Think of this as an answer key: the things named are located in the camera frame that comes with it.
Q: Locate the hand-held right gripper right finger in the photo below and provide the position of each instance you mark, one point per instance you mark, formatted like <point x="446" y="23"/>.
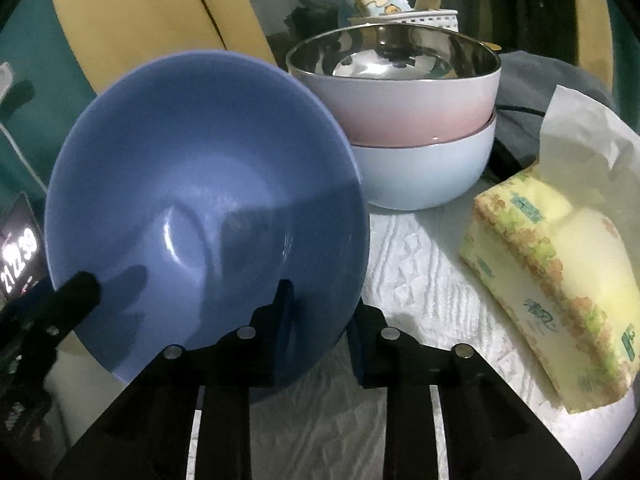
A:
<point x="430" y="390"/>

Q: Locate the yellow floral tissue pack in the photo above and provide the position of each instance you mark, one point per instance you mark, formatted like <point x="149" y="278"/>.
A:
<point x="550" y="270"/>

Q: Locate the grey cloth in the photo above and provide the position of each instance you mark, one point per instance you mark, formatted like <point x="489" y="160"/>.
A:
<point x="540" y="80"/>

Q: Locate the pink steel-lined bowl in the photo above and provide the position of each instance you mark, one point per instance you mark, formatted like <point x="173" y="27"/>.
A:
<point x="400" y="110"/>

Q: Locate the large blue bowl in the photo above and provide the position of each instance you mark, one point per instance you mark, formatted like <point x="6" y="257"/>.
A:
<point x="200" y="160"/>

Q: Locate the white basket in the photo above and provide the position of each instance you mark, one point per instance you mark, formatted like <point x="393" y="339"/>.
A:
<point x="430" y="19"/>

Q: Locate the teal curtain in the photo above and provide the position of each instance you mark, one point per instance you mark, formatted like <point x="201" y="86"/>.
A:
<point x="30" y="50"/>

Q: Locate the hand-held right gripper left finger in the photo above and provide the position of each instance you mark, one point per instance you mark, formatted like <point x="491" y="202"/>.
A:
<point x="220" y="385"/>

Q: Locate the white textured tablecloth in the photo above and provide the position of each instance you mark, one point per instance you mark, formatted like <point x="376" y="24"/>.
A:
<point x="425" y="270"/>

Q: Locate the tablet showing clock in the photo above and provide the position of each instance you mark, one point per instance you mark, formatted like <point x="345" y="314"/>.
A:
<point x="20" y="255"/>

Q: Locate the light blue bowl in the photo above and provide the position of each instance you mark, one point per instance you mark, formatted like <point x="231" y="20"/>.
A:
<point x="425" y="175"/>

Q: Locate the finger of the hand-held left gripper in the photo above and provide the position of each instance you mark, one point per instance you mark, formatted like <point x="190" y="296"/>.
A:
<point x="75" y="295"/>

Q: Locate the yellow curtain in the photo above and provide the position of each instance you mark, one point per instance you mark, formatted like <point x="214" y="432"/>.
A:
<point x="150" y="10"/>
<point x="592" y="10"/>

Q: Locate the white charger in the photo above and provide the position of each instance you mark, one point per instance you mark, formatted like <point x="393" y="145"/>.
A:
<point x="5" y="85"/>

